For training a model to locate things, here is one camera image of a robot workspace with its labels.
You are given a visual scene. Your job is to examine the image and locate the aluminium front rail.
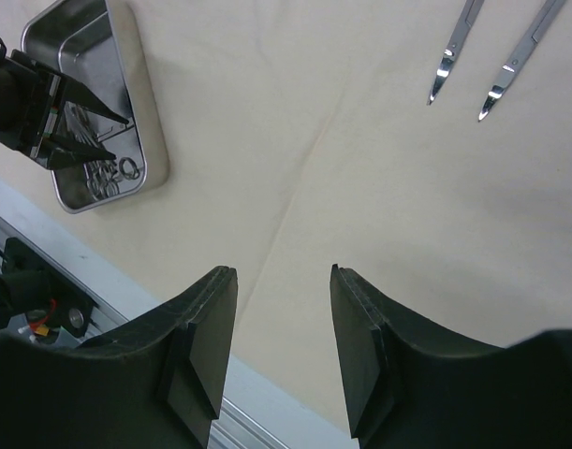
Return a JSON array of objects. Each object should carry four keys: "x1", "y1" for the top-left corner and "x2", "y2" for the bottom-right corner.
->
[{"x1": 0, "y1": 203, "x2": 286, "y2": 449}]

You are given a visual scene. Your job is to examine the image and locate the steel surgical scissors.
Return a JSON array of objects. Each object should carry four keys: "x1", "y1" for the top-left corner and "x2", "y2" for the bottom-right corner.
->
[{"x1": 427, "y1": 0, "x2": 485, "y2": 106}]

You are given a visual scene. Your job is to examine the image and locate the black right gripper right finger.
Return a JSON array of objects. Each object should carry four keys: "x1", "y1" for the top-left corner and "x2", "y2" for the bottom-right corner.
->
[{"x1": 330, "y1": 266, "x2": 572, "y2": 448}]

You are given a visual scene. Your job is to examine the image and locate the steel surgical forceps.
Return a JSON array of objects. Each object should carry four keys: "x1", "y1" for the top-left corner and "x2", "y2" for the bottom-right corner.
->
[{"x1": 66, "y1": 103, "x2": 144, "y2": 200}]

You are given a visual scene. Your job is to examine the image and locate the beige cloth wrap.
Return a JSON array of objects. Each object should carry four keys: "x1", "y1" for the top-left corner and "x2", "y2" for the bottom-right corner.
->
[{"x1": 0, "y1": 1, "x2": 572, "y2": 428}]

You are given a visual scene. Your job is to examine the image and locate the steel instrument tray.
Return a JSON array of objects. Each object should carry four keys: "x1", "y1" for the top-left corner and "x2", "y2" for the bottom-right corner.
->
[{"x1": 21, "y1": 1, "x2": 169, "y2": 214}]

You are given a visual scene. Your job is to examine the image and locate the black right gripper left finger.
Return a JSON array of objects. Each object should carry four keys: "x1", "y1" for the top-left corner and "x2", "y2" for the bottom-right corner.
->
[{"x1": 0, "y1": 266, "x2": 238, "y2": 448}]

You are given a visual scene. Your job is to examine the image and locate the steel curved scissors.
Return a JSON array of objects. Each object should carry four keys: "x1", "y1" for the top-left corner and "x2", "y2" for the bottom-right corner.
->
[{"x1": 477, "y1": 0, "x2": 565, "y2": 123}]

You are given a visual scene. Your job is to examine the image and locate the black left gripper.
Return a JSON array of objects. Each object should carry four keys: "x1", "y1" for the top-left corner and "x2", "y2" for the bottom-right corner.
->
[{"x1": 0, "y1": 37, "x2": 128, "y2": 170}]

